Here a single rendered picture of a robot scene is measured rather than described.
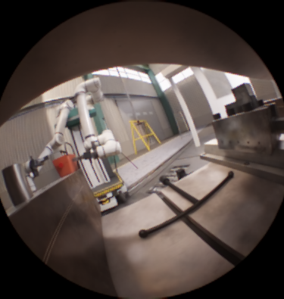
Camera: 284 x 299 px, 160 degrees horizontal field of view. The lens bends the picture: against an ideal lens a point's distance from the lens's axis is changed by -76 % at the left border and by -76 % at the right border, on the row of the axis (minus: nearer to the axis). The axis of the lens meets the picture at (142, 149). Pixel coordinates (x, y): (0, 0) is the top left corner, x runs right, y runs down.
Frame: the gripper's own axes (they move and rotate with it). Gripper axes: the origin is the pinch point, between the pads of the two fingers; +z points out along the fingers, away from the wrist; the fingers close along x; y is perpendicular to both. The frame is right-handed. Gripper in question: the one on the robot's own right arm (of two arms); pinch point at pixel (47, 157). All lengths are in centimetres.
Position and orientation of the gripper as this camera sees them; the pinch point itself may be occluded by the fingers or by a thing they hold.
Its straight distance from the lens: 80.8
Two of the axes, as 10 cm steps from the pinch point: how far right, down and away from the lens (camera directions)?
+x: -3.8, 0.7, 9.2
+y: -3.5, -9.3, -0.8
